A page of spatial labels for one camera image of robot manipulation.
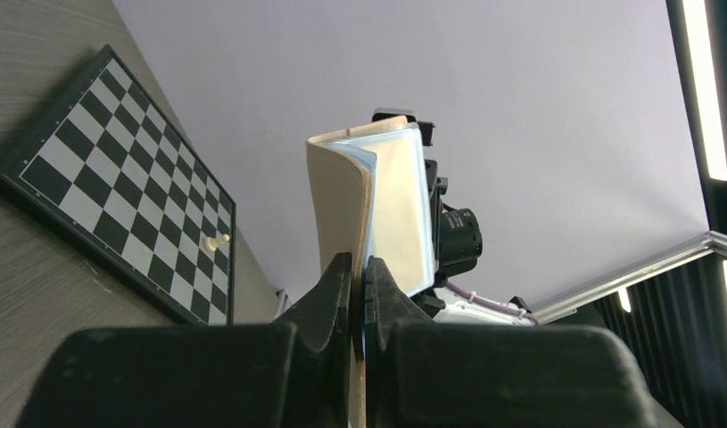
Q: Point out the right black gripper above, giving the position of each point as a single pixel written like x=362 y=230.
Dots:
x=419 y=238

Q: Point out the black and white chessboard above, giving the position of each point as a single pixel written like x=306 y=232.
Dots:
x=106 y=168

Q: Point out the beige leather card holder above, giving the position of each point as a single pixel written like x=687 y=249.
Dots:
x=370 y=200

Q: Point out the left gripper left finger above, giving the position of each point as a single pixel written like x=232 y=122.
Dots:
x=291 y=372

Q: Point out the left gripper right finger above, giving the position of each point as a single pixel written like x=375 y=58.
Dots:
x=422 y=373

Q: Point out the white chess pawn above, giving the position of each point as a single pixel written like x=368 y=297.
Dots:
x=212 y=243

